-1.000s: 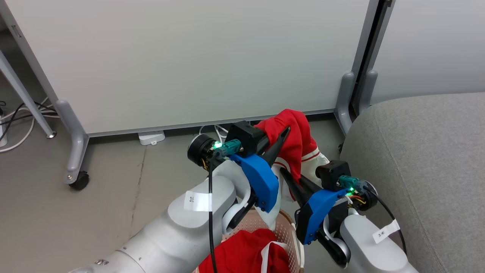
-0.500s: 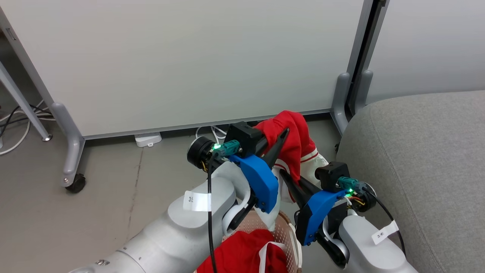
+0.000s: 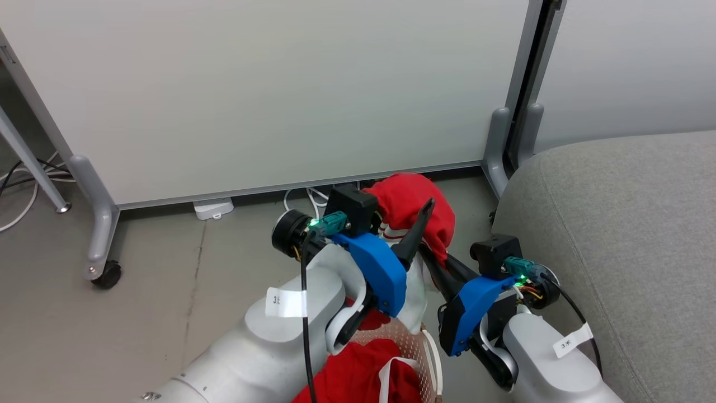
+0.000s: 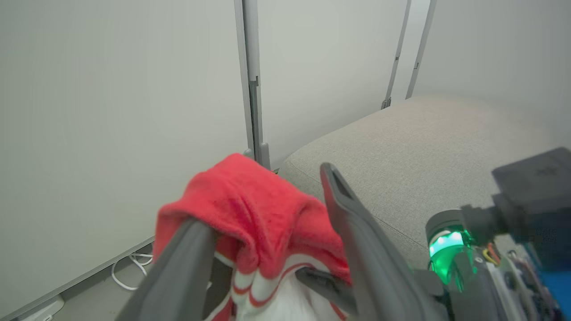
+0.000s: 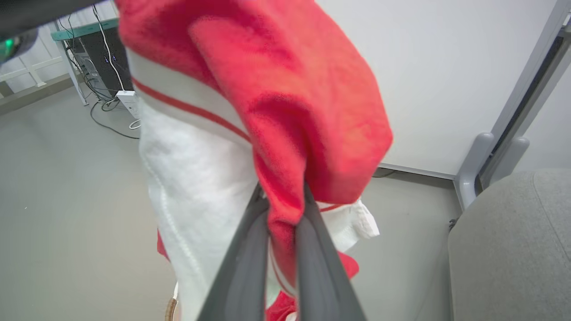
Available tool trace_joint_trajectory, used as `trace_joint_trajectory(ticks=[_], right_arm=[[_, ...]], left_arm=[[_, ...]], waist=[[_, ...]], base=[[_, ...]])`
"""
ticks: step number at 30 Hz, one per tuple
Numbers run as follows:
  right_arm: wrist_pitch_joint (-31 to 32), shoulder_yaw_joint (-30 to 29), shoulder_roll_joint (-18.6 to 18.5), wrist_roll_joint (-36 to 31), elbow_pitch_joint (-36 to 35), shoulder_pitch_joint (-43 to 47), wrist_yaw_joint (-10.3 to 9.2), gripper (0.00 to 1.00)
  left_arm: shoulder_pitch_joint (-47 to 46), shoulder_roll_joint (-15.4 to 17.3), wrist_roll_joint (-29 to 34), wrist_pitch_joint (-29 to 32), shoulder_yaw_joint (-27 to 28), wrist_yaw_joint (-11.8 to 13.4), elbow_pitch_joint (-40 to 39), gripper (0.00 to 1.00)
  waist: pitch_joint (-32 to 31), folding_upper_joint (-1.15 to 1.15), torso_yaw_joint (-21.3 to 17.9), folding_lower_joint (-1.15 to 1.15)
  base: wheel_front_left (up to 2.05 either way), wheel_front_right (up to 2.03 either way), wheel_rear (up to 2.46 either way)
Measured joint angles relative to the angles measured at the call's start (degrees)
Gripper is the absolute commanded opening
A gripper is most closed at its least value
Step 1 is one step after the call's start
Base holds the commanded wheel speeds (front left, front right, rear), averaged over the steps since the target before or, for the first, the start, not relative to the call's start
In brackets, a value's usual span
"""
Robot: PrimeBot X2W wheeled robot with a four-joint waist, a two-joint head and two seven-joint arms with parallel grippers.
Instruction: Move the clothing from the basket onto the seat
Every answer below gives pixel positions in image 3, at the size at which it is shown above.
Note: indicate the wide white partition panel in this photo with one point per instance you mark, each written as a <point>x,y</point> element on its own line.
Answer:
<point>279,84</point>

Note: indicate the white power adapter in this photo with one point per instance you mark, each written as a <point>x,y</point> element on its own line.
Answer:
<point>212,208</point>

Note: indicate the grey fabric sofa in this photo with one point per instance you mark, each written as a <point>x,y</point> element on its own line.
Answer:
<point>626,224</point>

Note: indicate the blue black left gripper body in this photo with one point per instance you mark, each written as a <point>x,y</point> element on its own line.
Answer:
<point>377,274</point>

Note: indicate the narrow white partition panel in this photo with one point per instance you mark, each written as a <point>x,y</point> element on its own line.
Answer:
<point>626,67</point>

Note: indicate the teal right camera connector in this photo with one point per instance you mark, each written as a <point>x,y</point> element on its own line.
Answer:
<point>520,267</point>

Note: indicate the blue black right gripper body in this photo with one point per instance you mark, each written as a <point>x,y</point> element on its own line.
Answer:
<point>470,313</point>

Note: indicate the teal camera connector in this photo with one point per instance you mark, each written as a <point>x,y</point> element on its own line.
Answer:
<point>520,267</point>
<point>331,224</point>

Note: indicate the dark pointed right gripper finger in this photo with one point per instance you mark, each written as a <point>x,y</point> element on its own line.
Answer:
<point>442,280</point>
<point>461,270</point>

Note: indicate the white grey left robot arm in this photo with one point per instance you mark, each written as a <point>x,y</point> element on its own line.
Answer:
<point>291,347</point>

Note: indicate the cream perforated laundry basket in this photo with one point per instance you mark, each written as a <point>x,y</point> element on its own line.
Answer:
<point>400,336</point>

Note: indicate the teal left camera connector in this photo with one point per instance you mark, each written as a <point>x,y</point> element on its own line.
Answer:
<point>331,224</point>

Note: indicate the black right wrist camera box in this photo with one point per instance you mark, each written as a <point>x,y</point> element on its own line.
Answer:
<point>493,254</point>

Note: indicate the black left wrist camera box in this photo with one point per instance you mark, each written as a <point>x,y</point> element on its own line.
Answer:
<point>352,206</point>

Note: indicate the grey slanted table leg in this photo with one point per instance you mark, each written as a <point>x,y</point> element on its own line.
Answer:
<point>33,162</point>

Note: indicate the black caster wheel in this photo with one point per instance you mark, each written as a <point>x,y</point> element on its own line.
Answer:
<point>107,275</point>

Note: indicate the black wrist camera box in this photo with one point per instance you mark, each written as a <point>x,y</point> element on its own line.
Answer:
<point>493,254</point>
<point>352,206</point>

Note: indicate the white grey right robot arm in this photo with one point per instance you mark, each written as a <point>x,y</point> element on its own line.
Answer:
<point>537,364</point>

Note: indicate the red and white garment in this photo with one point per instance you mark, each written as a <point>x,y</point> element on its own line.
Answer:
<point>408,201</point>

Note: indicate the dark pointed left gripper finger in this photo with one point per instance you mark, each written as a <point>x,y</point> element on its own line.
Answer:
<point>415,238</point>

